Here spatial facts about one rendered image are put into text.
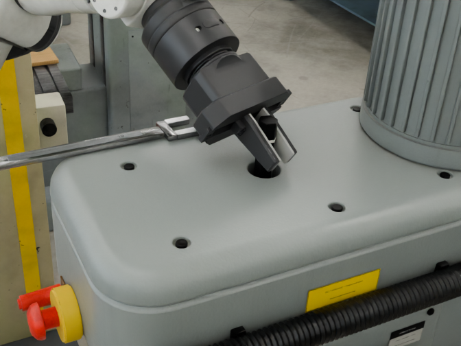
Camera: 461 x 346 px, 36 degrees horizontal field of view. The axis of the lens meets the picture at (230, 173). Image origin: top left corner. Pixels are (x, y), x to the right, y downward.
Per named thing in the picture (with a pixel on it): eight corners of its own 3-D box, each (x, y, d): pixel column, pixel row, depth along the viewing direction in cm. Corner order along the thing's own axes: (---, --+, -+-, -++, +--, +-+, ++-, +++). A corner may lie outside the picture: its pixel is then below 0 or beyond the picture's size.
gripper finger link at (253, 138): (270, 173, 75) (237, 128, 77) (284, 157, 73) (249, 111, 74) (260, 178, 74) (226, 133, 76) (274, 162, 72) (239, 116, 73)
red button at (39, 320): (34, 351, 73) (31, 323, 71) (25, 325, 76) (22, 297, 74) (66, 341, 74) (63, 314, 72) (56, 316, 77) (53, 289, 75)
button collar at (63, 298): (66, 355, 74) (62, 314, 71) (51, 318, 78) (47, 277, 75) (85, 349, 75) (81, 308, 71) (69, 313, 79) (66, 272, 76)
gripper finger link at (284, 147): (296, 151, 74) (261, 106, 75) (282, 167, 77) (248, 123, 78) (305, 146, 75) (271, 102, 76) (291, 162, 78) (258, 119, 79)
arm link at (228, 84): (267, 126, 84) (209, 52, 86) (306, 76, 77) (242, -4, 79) (188, 162, 76) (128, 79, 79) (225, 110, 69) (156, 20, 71)
